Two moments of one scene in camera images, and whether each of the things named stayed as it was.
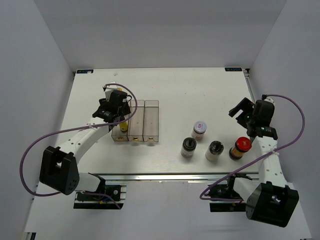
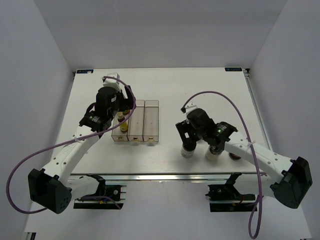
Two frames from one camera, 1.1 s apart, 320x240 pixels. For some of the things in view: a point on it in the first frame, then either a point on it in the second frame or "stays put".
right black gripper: x=245 y=105 to x=183 y=127
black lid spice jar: x=189 y=145 stays put
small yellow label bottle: x=123 y=126 stays put
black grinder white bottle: x=215 y=149 stays put
